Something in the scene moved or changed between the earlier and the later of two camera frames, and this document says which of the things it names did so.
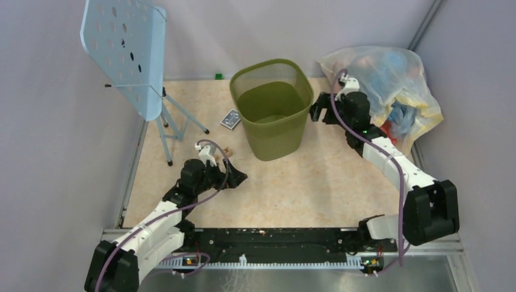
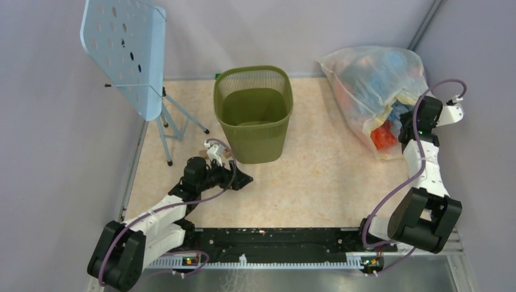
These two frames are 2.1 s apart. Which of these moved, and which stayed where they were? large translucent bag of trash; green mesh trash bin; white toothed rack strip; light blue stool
Moved: green mesh trash bin
Stayed: large translucent bag of trash; white toothed rack strip; light blue stool
